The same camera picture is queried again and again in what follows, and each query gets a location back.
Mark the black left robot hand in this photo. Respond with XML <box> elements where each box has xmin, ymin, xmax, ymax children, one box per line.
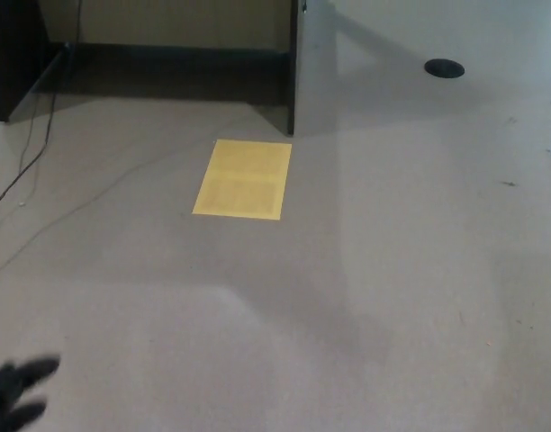
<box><xmin>0</xmin><ymin>352</ymin><xmax>63</xmax><ymax>432</ymax></box>

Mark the yellow paper sheet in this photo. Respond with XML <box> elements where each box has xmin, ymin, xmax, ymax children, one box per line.
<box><xmin>191</xmin><ymin>138</ymin><xmax>294</xmax><ymax>221</ymax></box>

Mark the black round floor cover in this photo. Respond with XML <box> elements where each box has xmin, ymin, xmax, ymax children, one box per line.
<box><xmin>423</xmin><ymin>58</ymin><xmax>465</xmax><ymax>79</ymax></box>

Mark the black floor cable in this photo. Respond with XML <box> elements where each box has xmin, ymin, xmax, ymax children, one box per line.
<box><xmin>0</xmin><ymin>85</ymin><xmax>60</xmax><ymax>212</ymax></box>

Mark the dark wooden desk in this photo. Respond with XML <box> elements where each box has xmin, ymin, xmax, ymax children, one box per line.
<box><xmin>0</xmin><ymin>0</ymin><xmax>338</xmax><ymax>138</ymax></box>

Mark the thin dark floor cable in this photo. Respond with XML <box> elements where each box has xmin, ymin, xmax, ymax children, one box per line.
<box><xmin>0</xmin><ymin>114</ymin><xmax>38</xmax><ymax>242</ymax></box>

